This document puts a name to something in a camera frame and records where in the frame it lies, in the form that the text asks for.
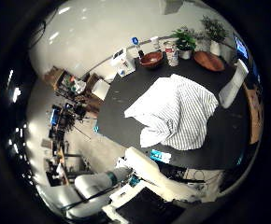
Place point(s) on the white disinfectant spray bottle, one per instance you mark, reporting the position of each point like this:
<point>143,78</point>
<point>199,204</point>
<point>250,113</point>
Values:
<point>233,85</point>

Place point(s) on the white striped cloth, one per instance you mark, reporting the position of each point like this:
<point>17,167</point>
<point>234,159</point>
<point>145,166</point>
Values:
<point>179,112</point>

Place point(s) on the blue-capped bottle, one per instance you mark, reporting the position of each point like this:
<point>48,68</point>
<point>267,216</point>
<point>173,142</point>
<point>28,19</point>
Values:
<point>137,45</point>

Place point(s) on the small white bottle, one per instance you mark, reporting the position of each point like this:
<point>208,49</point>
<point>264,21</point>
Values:
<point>155,43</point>

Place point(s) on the teal table edge label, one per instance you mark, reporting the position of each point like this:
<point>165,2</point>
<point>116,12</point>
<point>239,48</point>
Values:
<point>160,156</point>

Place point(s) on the white square box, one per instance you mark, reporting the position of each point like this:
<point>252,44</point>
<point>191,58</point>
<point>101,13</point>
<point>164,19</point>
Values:
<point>100,89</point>

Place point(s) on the blue background screen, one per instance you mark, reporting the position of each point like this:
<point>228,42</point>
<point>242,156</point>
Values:
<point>54,115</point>

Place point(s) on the white printed box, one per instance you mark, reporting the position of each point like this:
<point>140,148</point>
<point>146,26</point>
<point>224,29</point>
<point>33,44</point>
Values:
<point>123,63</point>

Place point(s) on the brown wooden bowl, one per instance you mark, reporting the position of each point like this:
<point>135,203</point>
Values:
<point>151,59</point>

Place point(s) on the cluttered shelf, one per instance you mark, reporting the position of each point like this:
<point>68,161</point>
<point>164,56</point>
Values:
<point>71,83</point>

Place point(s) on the light wooden desk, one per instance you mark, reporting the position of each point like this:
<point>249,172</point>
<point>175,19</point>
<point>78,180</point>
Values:
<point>255,115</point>

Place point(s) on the brown cardboard box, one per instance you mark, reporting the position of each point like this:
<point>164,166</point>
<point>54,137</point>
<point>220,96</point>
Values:
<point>53,77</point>

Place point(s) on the bushy plant in white pot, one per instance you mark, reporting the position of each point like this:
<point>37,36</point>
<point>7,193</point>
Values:
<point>184,42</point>

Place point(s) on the tall plant in white pot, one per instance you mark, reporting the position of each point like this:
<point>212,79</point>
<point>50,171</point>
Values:
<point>215,34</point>

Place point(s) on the computer monitor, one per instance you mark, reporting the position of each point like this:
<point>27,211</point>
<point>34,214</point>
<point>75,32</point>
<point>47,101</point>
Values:
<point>241,48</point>

